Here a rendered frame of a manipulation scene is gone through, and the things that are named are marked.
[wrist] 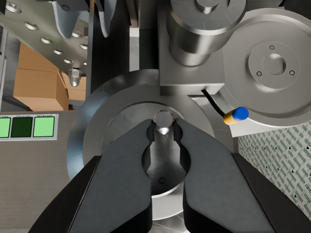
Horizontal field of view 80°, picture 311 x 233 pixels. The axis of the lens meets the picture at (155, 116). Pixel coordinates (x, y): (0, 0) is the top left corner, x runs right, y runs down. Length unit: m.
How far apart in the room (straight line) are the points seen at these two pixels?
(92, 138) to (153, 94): 0.07
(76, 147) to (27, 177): 0.43
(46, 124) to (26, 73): 1.75
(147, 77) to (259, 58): 0.11
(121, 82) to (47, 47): 0.33
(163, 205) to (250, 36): 0.18
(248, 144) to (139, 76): 0.28
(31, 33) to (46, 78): 1.80
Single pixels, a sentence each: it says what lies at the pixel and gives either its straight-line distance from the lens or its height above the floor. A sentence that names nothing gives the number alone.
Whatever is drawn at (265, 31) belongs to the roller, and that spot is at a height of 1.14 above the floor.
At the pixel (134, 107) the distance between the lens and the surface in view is 0.15.
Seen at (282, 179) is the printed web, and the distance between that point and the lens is 0.32.
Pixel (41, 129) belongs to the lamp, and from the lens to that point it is 0.58.
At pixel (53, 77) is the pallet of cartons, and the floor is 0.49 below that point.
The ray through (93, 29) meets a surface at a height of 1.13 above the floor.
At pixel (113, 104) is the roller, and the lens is 0.17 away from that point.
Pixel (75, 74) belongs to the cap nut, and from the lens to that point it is 0.57.
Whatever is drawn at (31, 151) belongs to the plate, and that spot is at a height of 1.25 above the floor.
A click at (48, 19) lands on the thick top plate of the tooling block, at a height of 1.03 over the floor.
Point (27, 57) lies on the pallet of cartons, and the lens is 2.37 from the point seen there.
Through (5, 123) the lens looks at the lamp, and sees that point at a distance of 0.65.
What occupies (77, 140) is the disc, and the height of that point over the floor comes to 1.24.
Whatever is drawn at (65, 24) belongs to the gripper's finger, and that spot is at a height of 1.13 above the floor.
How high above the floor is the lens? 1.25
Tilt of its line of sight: 10 degrees down
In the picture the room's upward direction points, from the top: 179 degrees clockwise
